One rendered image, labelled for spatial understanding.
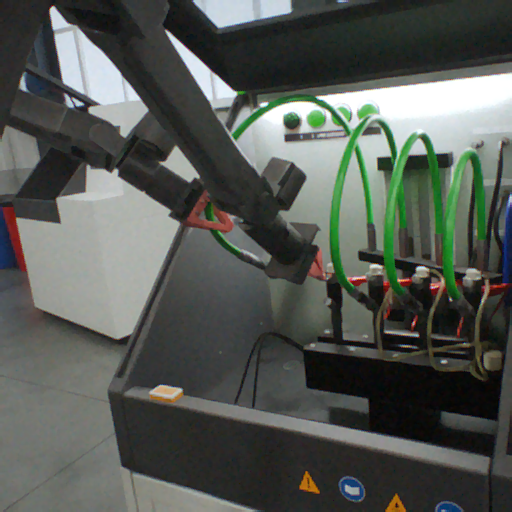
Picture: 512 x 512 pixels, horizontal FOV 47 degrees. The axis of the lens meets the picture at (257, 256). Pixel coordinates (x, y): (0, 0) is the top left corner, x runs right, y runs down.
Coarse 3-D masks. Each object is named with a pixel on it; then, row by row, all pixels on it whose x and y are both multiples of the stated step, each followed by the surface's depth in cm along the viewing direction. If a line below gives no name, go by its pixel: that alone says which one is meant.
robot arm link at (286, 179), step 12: (264, 168) 89; (276, 168) 88; (288, 168) 88; (300, 168) 89; (276, 180) 87; (288, 180) 89; (300, 180) 90; (264, 192) 81; (276, 192) 86; (288, 192) 89; (264, 204) 81; (276, 204) 84; (288, 204) 89; (264, 216) 82; (276, 216) 85
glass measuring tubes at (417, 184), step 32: (384, 160) 119; (416, 160) 116; (448, 160) 113; (384, 192) 124; (416, 192) 121; (448, 192) 117; (416, 224) 122; (416, 256) 124; (416, 320) 125; (448, 320) 122
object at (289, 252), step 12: (288, 228) 90; (300, 228) 96; (312, 228) 94; (288, 240) 90; (300, 240) 92; (312, 240) 94; (276, 252) 91; (288, 252) 91; (300, 252) 92; (276, 264) 95; (288, 264) 93; (300, 264) 92; (276, 276) 94; (288, 276) 92
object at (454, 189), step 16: (464, 160) 83; (480, 176) 93; (480, 192) 95; (448, 208) 79; (480, 208) 96; (448, 224) 79; (480, 224) 97; (448, 240) 78; (480, 240) 97; (448, 256) 78; (480, 256) 98; (448, 272) 79; (448, 288) 81; (464, 304) 85
